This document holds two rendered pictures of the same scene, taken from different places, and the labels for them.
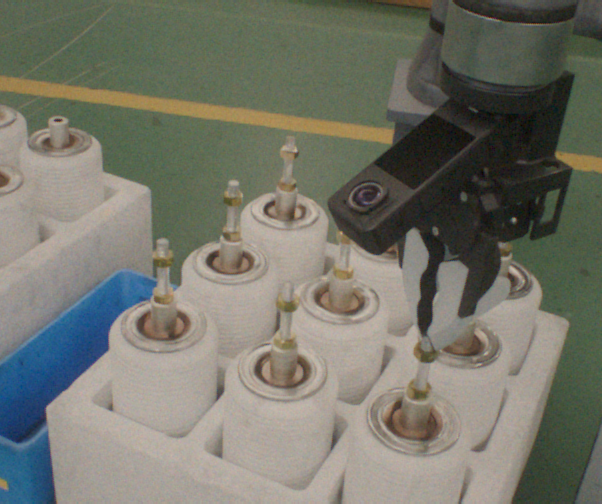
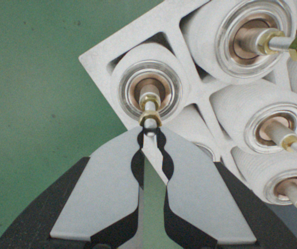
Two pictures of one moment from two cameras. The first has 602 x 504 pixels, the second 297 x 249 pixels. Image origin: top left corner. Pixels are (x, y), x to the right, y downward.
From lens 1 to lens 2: 56 cm
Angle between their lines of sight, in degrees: 44
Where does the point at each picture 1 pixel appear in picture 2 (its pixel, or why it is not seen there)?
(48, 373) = not seen: outside the picture
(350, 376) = (225, 103)
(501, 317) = not seen: hidden behind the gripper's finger
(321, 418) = (199, 47)
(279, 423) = (213, 9)
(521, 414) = (152, 158)
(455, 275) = (91, 206)
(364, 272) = (280, 160)
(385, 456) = (135, 56)
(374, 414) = (168, 73)
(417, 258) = (193, 189)
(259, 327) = not seen: outside the picture
